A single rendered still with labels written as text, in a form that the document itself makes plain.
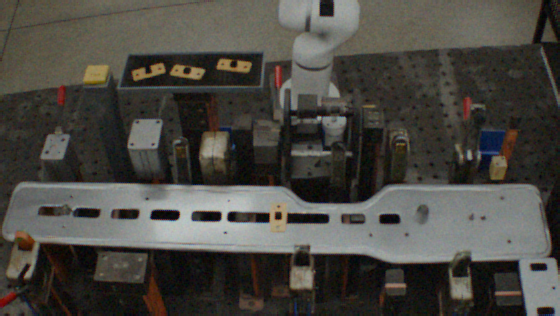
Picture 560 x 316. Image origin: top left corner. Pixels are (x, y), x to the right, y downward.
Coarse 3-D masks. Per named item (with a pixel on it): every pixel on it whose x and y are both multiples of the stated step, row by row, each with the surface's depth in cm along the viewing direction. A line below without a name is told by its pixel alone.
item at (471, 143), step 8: (472, 112) 157; (480, 112) 157; (472, 120) 159; (480, 120) 155; (472, 128) 161; (480, 128) 160; (472, 136) 163; (480, 136) 161; (464, 144) 164; (472, 144) 164; (464, 152) 165; (464, 160) 166; (472, 160) 167
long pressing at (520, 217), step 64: (64, 192) 172; (128, 192) 171; (192, 192) 171; (256, 192) 170; (384, 192) 169; (448, 192) 168; (512, 192) 167; (384, 256) 157; (448, 256) 156; (512, 256) 155
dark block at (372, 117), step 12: (372, 108) 171; (372, 120) 168; (372, 132) 168; (372, 144) 171; (372, 156) 175; (360, 168) 186; (372, 168) 179; (360, 180) 185; (372, 180) 183; (360, 192) 187; (372, 192) 186
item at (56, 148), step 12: (48, 144) 175; (60, 144) 175; (72, 144) 179; (48, 156) 172; (60, 156) 172; (72, 156) 179; (48, 168) 175; (60, 168) 175; (72, 168) 179; (60, 180) 178; (72, 180) 179; (84, 216) 191; (96, 216) 202
